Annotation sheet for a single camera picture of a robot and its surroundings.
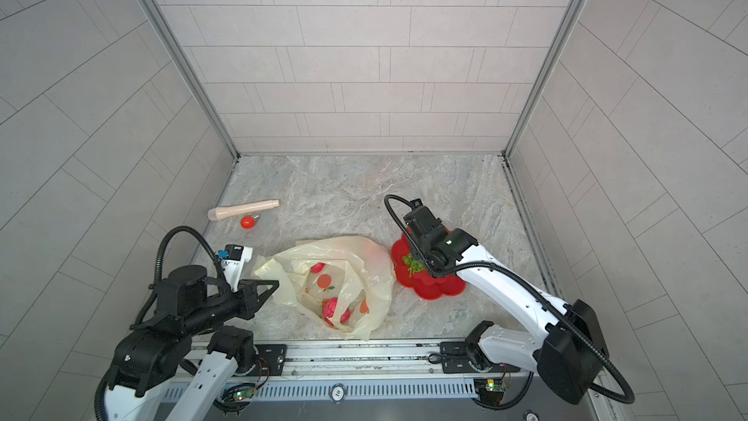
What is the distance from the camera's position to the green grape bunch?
859mm

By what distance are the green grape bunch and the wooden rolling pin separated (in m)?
0.49

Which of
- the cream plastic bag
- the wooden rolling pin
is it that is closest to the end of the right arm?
the cream plastic bag

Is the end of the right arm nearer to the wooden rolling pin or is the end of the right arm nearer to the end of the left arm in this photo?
the end of the left arm

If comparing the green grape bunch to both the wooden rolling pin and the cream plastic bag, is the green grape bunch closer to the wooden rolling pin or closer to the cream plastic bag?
the cream plastic bag

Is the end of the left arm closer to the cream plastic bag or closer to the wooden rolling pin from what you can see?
the cream plastic bag

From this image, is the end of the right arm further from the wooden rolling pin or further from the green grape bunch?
the wooden rolling pin

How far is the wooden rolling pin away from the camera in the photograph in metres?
0.96
